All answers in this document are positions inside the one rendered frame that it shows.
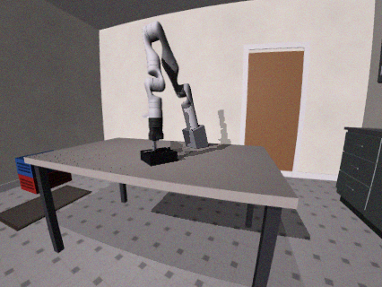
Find black lighting desk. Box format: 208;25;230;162
140;147;178;166

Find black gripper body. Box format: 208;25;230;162
143;108;164;140

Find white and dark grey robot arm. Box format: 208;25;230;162
143;21;199;130

